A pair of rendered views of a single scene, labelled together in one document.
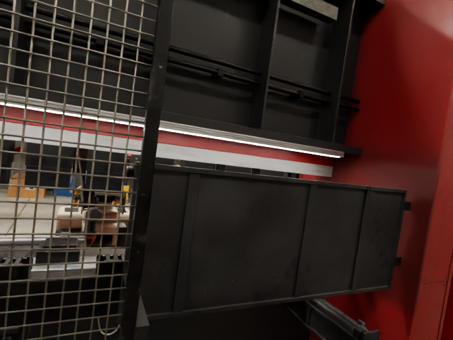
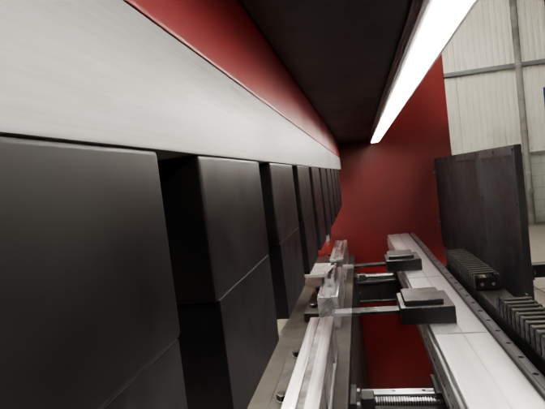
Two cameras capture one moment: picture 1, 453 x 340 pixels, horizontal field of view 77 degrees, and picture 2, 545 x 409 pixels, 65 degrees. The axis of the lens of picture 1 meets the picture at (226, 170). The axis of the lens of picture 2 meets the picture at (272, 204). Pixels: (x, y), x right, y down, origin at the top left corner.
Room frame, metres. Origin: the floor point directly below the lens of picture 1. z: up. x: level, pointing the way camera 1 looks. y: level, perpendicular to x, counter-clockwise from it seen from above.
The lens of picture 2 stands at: (0.59, 1.44, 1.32)
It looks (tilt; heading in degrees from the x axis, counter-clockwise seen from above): 3 degrees down; 307
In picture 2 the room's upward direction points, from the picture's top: 7 degrees counter-clockwise
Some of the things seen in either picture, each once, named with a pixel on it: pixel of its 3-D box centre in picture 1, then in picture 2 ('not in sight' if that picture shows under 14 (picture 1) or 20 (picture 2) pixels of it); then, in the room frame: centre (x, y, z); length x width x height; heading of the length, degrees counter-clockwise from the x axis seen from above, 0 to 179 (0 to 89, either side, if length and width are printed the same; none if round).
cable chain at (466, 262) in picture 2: (159, 262); (468, 265); (0.89, 0.18, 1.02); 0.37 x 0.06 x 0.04; 116
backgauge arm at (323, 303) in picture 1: (304, 300); (430, 281); (1.19, -0.41, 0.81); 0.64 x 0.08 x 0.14; 26
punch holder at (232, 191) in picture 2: not in sight; (195, 273); (0.84, 1.22, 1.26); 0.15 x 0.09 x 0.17; 116
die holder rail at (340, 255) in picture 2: not in sight; (340, 258); (1.58, -0.33, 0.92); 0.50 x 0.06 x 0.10; 116
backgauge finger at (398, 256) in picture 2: not in sight; (379, 261); (1.19, 0.10, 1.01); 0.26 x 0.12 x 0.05; 26
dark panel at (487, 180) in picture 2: (294, 241); (467, 212); (0.98, -0.27, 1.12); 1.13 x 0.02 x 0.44; 116
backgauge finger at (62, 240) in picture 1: (63, 241); (389, 306); (0.98, 0.54, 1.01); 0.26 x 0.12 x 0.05; 26
